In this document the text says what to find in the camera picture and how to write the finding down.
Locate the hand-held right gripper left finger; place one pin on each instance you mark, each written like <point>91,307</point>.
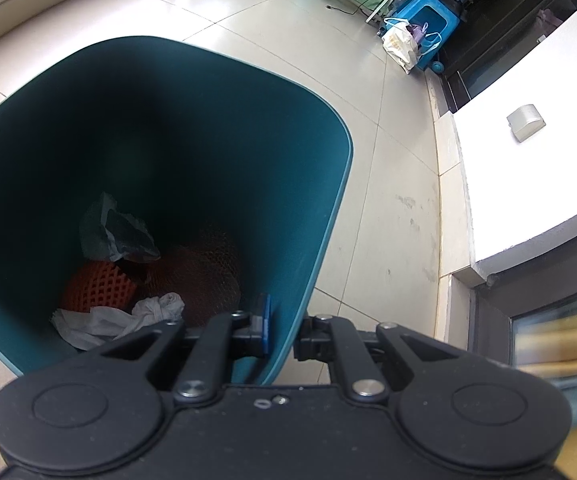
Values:
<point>264,327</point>

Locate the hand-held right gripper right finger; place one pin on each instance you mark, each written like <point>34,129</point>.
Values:
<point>304,345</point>

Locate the red mesh bag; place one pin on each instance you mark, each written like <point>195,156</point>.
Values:
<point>203,280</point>

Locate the white tissue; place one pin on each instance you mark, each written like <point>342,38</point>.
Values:
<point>113,320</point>

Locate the teal plastic trash bin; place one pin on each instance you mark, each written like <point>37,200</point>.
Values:
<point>268,170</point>

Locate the orange foam fruit net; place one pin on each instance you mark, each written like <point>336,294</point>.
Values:
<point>98,285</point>

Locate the clear plastic bag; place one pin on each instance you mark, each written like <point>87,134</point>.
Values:
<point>103,240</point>

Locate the small blue ball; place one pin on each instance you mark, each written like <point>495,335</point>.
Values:
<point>437,67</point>

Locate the white tote bag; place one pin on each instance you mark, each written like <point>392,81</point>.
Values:
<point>399,42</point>

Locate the purple plastic bag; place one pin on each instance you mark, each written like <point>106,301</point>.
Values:
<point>421,35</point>

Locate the blue plastic stool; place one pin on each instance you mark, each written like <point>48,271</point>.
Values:
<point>433,15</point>

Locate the dark sliding door frame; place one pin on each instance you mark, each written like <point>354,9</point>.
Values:
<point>498,290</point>

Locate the grey wall socket cover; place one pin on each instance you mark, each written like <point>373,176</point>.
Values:
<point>525,122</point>

